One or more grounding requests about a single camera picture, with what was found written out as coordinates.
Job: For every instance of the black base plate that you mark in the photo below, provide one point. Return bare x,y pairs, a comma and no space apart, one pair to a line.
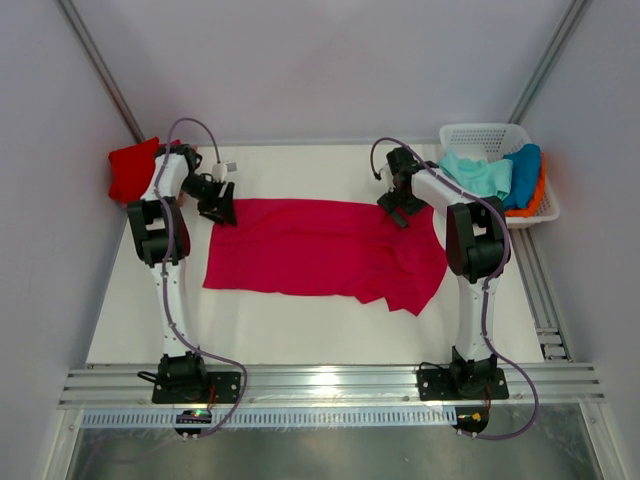
460,381
220,387

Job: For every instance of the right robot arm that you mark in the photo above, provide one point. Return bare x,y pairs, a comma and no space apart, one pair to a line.
477,249

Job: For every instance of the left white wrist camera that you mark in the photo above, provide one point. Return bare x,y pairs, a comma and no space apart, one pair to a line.
221,170

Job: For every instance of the mint green t shirt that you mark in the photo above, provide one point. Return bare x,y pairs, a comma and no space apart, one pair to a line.
480,177

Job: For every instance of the magenta t shirt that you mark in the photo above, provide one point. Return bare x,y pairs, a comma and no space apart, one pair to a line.
315,248

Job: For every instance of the aluminium mounting rail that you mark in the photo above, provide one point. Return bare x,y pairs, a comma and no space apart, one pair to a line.
328,385

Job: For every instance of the orange t shirt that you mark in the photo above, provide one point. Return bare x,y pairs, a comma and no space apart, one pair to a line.
536,201

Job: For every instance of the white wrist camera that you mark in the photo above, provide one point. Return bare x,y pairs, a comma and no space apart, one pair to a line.
221,170
385,173

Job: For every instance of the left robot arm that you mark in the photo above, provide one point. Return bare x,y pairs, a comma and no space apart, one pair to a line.
162,243

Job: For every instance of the blue t shirt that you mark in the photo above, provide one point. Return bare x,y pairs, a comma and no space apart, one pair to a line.
526,166

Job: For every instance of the right corner frame post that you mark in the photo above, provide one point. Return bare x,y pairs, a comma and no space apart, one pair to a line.
567,26

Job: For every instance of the left controller board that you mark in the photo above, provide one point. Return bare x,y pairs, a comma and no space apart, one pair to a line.
192,422

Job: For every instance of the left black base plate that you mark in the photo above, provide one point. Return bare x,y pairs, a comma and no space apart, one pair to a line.
220,387

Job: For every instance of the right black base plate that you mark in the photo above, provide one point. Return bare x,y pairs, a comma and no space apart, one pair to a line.
460,381

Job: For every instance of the red folded t shirt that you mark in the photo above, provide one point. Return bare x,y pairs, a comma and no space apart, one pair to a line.
132,169

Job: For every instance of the left corner frame post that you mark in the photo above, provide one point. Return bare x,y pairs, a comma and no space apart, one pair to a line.
92,52

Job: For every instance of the slotted grey cable duct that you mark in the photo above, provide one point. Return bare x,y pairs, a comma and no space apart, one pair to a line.
289,417

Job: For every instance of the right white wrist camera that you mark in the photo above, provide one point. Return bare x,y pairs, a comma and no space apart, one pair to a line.
385,173

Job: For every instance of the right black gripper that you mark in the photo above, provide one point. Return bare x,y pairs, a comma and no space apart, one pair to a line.
390,200

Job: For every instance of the right controller board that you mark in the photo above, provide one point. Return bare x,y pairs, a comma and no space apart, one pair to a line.
471,420

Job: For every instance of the white plastic basket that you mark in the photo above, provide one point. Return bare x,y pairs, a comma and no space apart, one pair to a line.
499,159

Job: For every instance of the corner frame post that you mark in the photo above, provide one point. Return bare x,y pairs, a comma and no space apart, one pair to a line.
567,26
92,52

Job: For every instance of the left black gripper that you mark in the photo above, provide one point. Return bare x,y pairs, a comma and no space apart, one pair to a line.
221,211

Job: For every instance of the controller board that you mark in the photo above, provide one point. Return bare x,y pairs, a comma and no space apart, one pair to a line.
192,422
471,420

